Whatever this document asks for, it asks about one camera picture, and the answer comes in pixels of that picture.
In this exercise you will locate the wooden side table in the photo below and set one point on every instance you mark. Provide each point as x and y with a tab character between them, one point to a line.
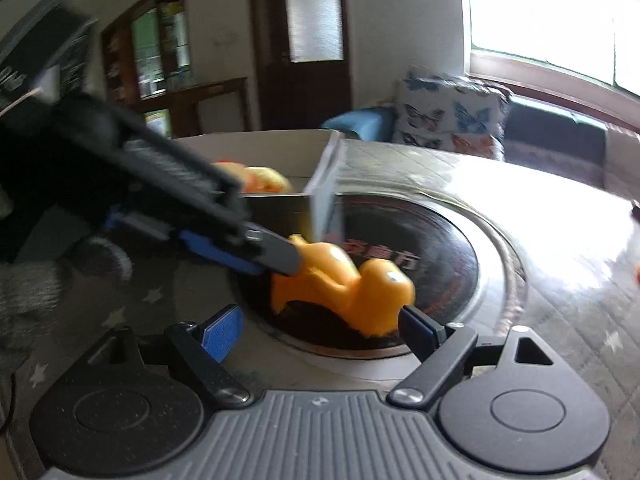
210	95

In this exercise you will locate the grey cardboard box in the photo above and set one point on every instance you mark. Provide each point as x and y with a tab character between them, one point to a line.
280	215

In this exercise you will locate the orange plastic toy duck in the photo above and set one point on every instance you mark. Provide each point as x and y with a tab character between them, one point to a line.
345	280

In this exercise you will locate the large butterfly print pillow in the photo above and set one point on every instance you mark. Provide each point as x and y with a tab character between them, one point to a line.
450	115

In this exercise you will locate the window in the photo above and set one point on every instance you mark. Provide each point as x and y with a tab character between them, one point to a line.
550	15

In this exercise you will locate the brown wooden door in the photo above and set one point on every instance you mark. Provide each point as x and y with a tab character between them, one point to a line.
305	70

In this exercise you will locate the yellow-orange toy figure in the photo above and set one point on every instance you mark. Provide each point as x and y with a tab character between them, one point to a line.
267	180

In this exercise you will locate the person's left hand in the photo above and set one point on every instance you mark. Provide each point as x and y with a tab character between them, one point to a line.
35	290

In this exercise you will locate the wooden shelf cabinet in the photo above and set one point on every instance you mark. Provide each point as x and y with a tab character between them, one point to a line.
150	45

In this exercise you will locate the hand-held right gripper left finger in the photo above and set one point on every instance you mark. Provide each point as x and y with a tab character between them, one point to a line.
222	332

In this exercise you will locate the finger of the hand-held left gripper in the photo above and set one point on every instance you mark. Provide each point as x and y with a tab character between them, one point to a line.
145	225
265	255

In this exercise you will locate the blue sofa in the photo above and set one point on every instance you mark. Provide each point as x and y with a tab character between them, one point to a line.
555	130

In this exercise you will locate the round black table hotplate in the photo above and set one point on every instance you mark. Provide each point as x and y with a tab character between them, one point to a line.
440	270

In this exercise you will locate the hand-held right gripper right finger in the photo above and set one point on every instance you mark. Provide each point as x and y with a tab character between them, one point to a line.
417	327

